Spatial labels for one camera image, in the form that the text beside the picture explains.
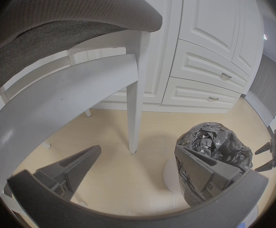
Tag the grey curtain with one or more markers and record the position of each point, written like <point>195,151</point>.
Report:
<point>268,87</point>

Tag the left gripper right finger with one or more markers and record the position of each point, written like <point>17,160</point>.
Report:
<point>199,170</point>

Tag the white wardrobe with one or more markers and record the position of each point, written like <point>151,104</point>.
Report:
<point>204,32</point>

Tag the black plastic bag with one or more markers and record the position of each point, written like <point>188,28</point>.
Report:
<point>218,139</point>

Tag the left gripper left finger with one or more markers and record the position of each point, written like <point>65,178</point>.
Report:
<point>76,167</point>

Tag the white chair grey cushions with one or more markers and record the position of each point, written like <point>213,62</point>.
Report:
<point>57,84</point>

